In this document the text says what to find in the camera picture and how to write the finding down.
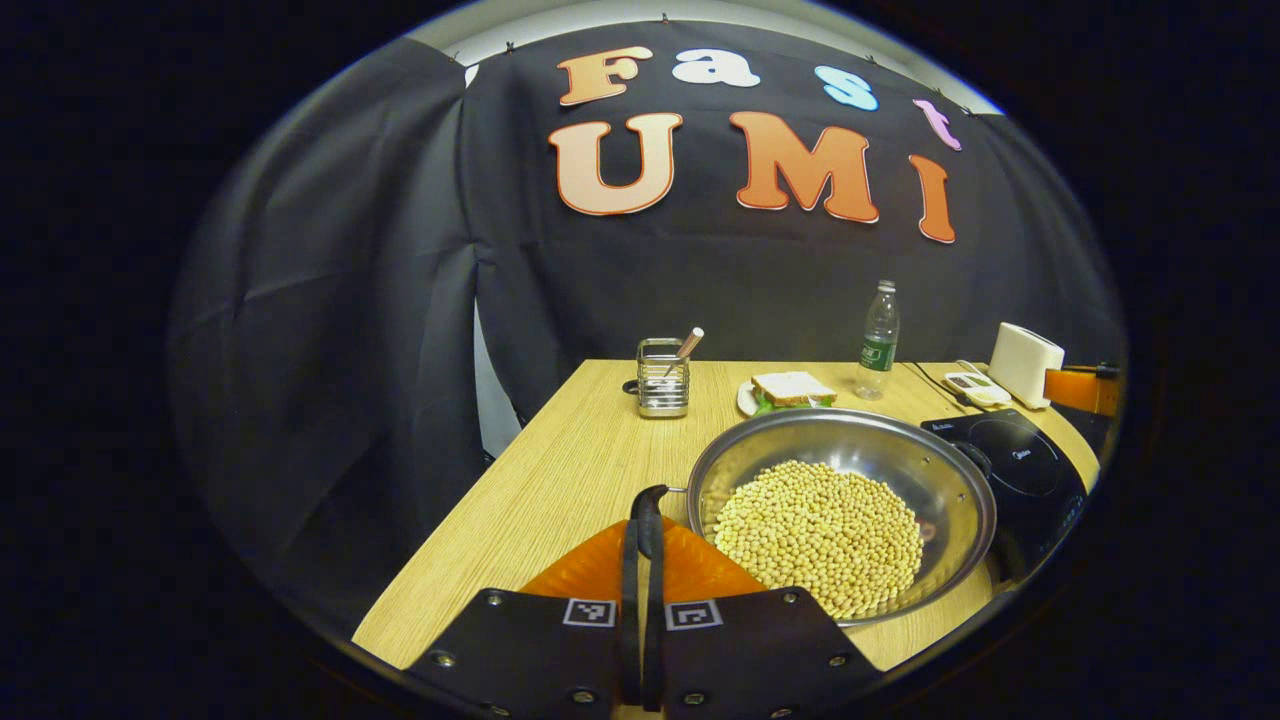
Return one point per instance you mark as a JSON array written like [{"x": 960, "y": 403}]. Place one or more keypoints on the small white sandwich plate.
[{"x": 745, "y": 400}]

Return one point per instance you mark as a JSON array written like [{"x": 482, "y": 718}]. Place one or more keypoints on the pile of yellow soybeans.
[{"x": 820, "y": 530}]

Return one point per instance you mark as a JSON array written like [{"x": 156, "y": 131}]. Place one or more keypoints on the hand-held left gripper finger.
[
  {"x": 630, "y": 620},
  {"x": 652, "y": 630}
]

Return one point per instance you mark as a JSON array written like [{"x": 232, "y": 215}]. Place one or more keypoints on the white toaster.
[{"x": 1022, "y": 365}]

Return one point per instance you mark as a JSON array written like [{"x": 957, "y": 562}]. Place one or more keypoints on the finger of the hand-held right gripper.
[{"x": 1075, "y": 392}]

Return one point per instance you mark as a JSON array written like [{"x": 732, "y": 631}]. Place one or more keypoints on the black backdrop cloth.
[{"x": 350, "y": 300}]

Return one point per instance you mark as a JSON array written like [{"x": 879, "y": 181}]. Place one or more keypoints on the black induction cooktop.
[{"x": 1040, "y": 470}]

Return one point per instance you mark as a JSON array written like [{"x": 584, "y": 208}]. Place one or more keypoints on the clear plastic water bottle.
[{"x": 878, "y": 350}]

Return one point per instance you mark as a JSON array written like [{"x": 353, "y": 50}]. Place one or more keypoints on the white divided bean dish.
[{"x": 975, "y": 388}]

